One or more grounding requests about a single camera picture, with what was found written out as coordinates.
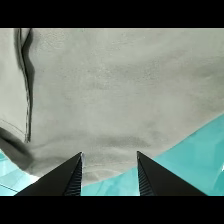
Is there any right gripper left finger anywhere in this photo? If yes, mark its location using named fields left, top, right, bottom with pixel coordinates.
left=15, top=151, right=83, bottom=197

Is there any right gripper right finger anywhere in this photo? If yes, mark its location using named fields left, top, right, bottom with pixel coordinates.
left=136, top=150, right=208, bottom=197

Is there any grey shirt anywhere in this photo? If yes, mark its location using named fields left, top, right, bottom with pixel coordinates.
left=0, top=28, right=224, bottom=187

